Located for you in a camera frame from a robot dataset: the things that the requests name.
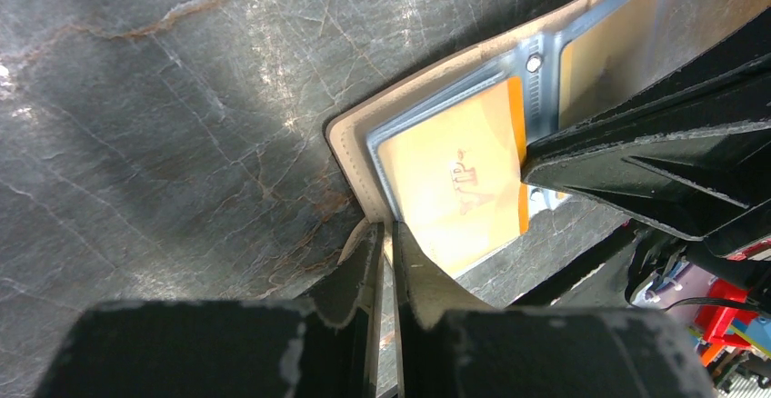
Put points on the gold VIP card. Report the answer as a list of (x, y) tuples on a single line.
[(456, 177)]

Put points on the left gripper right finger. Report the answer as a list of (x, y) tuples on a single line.
[(452, 344)]

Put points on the beige card holder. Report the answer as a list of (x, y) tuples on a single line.
[(683, 30)]

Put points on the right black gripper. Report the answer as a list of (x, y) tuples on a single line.
[(690, 156)]

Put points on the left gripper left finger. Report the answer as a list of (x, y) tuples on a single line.
[(323, 343)]

